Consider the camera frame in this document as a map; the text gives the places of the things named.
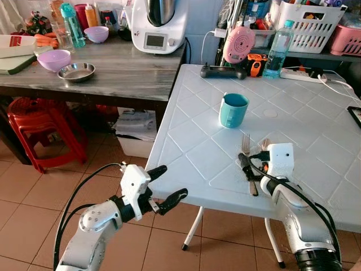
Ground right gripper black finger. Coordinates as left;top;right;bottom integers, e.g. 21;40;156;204
237;152;258;183

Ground metal fork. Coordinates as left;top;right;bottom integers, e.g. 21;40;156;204
241;133;259;197

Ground white metal table leg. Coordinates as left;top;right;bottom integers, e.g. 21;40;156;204
181;206;205;251
265;217;286;269

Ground white storage box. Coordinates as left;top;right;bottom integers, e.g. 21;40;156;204
112;108;158;159

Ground teal cup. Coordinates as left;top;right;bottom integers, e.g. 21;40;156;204
219;93;250;129

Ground black game controller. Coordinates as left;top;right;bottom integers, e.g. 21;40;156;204
200;64;248;80

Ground orange and black gadget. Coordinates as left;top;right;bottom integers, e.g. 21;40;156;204
246;54;268;78

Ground grey wooden counter table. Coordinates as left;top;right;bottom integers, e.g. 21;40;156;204
0;38;188;111

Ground white power strip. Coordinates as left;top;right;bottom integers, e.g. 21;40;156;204
280;67;328;84

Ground black tablet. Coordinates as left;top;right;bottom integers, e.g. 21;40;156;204
346;105;361;128

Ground clear bottle with teal cap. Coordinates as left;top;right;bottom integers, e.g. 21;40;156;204
262;19;296;80

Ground red plastic stool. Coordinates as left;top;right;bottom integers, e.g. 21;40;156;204
6;97;89;174

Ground pink round device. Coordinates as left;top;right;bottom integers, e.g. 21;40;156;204
222;25;257;65

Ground metal bowl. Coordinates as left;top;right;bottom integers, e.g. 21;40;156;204
57;62;96;84

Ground white kitchen cooking machine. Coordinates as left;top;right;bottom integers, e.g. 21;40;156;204
125;0;189;56

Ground small purple plastic bowl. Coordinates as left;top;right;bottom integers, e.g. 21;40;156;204
83;25;110;45

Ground large purple plastic bowl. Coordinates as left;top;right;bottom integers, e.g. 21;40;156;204
37;49;73;73

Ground white plastic basket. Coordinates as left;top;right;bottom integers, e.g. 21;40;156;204
274;0;348;55

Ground pink plastic basket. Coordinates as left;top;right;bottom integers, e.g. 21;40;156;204
329;24;361;58

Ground clear drinking glass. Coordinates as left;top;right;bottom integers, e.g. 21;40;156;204
53;25;74;53

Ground teal drinking bottle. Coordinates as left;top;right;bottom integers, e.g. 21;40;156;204
59;2;87;49

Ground orange bottle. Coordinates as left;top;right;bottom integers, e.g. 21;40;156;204
84;2;100;28

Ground orange carrots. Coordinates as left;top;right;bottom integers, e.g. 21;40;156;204
33;33;60;49

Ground red cup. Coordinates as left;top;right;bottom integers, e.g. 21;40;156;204
74;3;89;32

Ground green cutting board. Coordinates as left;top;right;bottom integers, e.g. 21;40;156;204
0;53;38;76

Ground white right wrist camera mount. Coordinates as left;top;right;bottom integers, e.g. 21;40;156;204
266;143;296;181

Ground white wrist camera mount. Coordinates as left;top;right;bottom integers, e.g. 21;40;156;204
120;164;152;207
266;143;296;181

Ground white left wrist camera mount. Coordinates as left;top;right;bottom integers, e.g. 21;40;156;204
120;164;152;207

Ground white power cable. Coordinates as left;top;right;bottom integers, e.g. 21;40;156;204
323;70;361;104

